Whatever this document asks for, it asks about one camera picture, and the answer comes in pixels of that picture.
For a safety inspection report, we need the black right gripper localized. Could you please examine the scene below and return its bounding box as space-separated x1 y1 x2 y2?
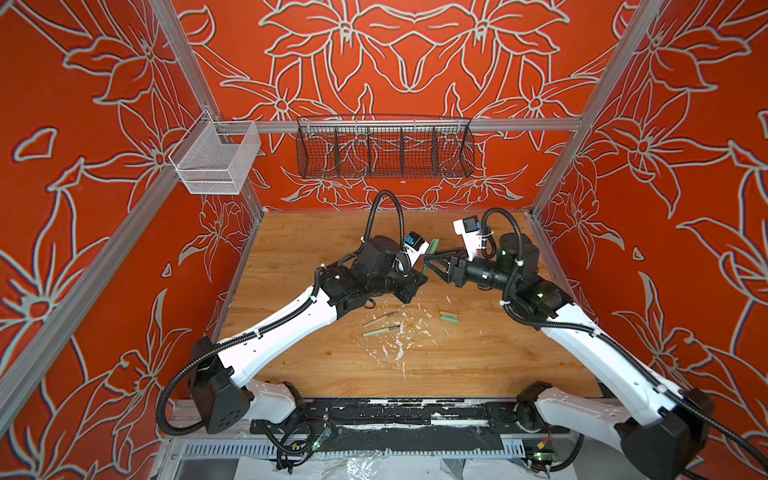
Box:
424 244 523 294

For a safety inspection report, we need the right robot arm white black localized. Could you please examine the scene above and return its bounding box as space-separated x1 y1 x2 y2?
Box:
425 233 713 479

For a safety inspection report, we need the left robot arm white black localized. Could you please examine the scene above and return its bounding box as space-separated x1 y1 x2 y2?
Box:
187 233 429 434

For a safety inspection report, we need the clear mesh bin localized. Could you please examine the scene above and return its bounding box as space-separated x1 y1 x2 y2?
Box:
169 109 262 195

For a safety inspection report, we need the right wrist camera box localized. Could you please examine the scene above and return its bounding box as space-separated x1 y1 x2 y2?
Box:
453 216 483 261

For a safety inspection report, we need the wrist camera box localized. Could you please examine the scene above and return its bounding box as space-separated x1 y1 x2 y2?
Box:
453 216 483 261
403 231 430 267

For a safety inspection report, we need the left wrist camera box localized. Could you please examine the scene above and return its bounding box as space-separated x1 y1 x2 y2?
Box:
403 231 430 267

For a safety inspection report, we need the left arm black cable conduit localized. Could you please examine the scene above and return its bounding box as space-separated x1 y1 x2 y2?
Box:
155 190 407 437

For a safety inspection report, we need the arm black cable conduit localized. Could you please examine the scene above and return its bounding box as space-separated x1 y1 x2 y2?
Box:
479 207 768 475
155 190 407 437

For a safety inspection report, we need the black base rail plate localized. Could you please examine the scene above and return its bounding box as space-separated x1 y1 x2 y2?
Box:
251 397 571 436

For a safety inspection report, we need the black wire basket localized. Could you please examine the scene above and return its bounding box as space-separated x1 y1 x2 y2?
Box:
295 114 476 180

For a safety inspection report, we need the white cable duct strip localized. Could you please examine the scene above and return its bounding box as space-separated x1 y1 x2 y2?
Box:
179 438 526 461

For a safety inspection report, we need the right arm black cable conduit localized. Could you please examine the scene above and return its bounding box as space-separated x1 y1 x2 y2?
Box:
479 207 768 475

